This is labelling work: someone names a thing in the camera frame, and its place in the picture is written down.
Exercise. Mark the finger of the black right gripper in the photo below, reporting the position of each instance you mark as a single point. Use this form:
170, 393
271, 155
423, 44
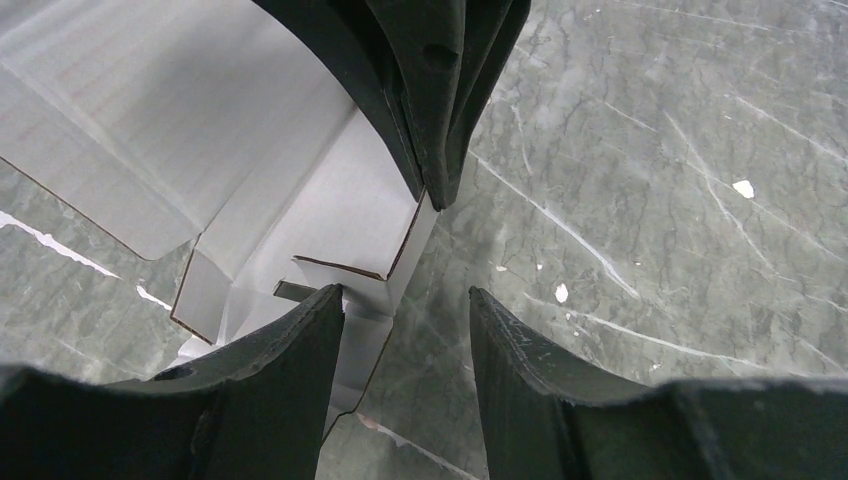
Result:
400, 61
491, 31

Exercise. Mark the white cardboard box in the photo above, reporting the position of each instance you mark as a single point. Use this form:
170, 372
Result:
210, 123

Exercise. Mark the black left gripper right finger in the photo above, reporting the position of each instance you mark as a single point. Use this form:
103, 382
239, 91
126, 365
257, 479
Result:
548, 414

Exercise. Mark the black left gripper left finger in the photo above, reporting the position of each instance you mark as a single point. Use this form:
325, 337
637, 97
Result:
253, 409

